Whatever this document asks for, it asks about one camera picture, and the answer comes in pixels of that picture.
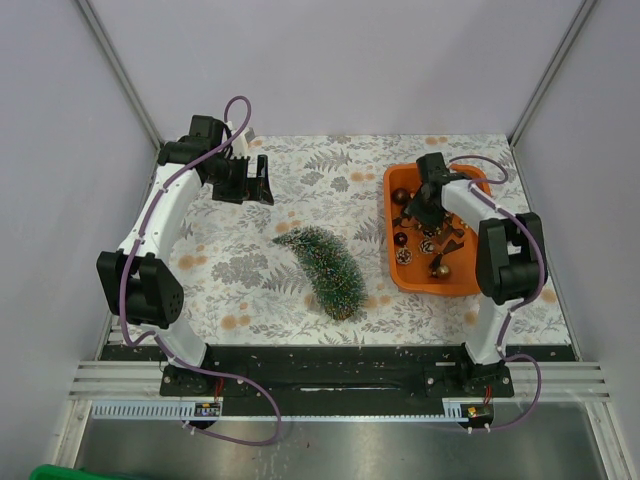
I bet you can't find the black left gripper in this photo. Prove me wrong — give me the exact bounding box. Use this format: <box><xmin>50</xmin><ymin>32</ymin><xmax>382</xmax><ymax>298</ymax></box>
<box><xmin>206</xmin><ymin>153</ymin><xmax>273</xmax><ymax>205</ymax></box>

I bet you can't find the dark red small ball ornament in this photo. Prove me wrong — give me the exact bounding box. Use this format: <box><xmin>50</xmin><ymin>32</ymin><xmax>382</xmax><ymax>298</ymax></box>
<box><xmin>394</xmin><ymin>232</ymin><xmax>408</xmax><ymax>247</ymax></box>

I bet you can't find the orange plastic bin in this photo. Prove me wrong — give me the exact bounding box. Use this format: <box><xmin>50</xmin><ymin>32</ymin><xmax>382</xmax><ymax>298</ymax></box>
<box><xmin>383</xmin><ymin>163</ymin><xmax>480</xmax><ymax>297</ymax></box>

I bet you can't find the small green christmas tree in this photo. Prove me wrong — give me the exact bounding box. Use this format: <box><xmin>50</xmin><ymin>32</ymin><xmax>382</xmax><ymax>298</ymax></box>
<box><xmin>272</xmin><ymin>226</ymin><xmax>368</xmax><ymax>321</ymax></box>

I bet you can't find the small pine cone ornament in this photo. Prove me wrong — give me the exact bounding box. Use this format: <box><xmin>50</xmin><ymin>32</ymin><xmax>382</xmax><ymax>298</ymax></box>
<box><xmin>419</xmin><ymin>239</ymin><xmax>435</xmax><ymax>254</ymax></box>

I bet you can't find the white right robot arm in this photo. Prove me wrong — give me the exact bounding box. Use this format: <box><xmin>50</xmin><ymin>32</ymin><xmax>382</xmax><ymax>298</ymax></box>
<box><xmin>405</xmin><ymin>153</ymin><xmax>548</xmax><ymax>396</ymax></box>

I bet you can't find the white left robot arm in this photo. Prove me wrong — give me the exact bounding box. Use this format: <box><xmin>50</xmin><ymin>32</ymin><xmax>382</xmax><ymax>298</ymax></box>
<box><xmin>96</xmin><ymin>115</ymin><xmax>274</xmax><ymax>395</ymax></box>

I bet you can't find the dark brown ball ornament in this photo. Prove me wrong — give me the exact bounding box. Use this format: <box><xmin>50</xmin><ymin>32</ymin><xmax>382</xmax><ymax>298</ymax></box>
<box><xmin>391</xmin><ymin>188</ymin><xmax>411</xmax><ymax>205</ymax></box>

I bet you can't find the brown ribbon bow ornament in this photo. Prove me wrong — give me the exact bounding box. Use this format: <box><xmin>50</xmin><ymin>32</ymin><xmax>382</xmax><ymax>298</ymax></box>
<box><xmin>429</xmin><ymin>225</ymin><xmax>465</xmax><ymax>270</ymax></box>

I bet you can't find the frosted pine cone ornament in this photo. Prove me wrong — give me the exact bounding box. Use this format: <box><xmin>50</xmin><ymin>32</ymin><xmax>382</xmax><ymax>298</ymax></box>
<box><xmin>395</xmin><ymin>247</ymin><xmax>413</xmax><ymax>265</ymax></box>

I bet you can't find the floral patterned table mat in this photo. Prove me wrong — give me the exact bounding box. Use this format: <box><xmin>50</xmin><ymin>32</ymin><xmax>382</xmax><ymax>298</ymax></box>
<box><xmin>122</xmin><ymin>133</ymin><xmax>574</xmax><ymax>347</ymax></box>

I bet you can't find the green plastic object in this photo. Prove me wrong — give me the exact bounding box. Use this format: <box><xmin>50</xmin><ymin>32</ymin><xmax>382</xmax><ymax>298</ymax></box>
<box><xmin>28</xmin><ymin>464</ymin><xmax>109</xmax><ymax>480</ymax></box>

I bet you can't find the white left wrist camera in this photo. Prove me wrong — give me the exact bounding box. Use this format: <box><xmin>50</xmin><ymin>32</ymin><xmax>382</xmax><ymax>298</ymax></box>
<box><xmin>231</xmin><ymin>127</ymin><xmax>255</xmax><ymax>157</ymax></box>

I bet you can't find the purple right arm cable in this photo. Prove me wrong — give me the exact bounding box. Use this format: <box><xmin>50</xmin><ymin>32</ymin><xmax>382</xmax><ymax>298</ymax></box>
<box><xmin>447</xmin><ymin>154</ymin><xmax>546</xmax><ymax>436</ymax></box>

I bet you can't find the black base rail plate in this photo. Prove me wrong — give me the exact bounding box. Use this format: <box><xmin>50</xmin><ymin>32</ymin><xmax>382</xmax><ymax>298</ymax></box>
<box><xmin>100</xmin><ymin>345</ymin><xmax>576</xmax><ymax>398</ymax></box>

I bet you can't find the white slotted cable duct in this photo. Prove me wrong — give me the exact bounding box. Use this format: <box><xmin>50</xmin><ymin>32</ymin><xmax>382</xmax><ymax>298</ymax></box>
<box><xmin>90</xmin><ymin>399</ymin><xmax>468</xmax><ymax>423</ymax></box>

